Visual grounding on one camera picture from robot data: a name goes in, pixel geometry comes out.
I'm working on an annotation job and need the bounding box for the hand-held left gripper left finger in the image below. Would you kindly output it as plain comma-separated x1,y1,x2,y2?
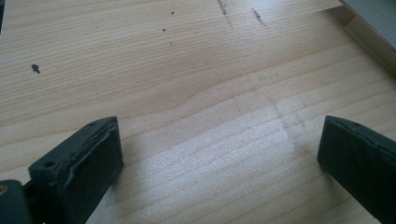
22,116,125,224

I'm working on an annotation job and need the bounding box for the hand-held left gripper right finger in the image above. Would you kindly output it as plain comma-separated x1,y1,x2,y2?
317,115,396,224

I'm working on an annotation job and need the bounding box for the blue cover book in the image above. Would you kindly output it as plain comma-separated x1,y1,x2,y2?
338,0,396,54

